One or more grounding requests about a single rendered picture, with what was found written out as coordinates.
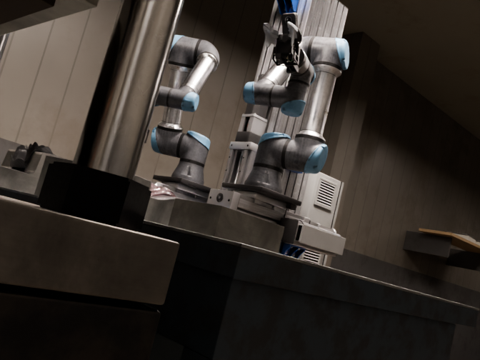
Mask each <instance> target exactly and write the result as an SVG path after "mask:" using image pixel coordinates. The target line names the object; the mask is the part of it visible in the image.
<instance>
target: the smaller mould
mask: <svg viewBox="0 0 480 360"><path fill-rule="evenodd" d="M168 226H171V227H174V228H178V229H183V230H187V231H194V232H196V233H199V234H205V235H208V236H214V237H217V238H220V239H226V240H229V241H235V242H239V243H243V244H246V245H249V246H254V247H257V248H260V249H265V250H267V251H272V252H275V253H279V248H280V245H281V240H282V236H283V232H284V226H280V225H278V224H274V223H271V222H269V221H265V220H263V219H259V218H256V217H254V216H250V215H248V214H245V213H242V212H240V211H236V210H233V209H230V208H227V207H225V206H219V205H215V204H207V203H202V202H197V201H189V200H186V199H178V198H175V201H174V205H173V209H172V212H171V216H170V219H169V224H168Z"/></svg>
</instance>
